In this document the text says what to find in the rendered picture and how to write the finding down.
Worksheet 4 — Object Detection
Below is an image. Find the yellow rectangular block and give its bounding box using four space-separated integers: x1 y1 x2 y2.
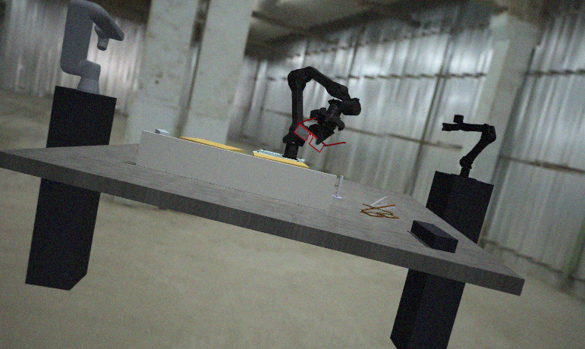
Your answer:
179 137 244 153

